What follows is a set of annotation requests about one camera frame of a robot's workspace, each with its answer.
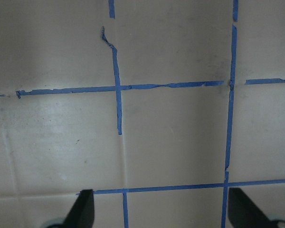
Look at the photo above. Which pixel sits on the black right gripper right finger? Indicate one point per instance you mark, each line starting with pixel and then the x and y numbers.
pixel 244 213

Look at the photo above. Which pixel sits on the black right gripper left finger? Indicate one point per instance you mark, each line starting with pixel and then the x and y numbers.
pixel 82 213

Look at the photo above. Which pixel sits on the brown paper table cover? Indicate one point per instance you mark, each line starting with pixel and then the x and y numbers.
pixel 159 106

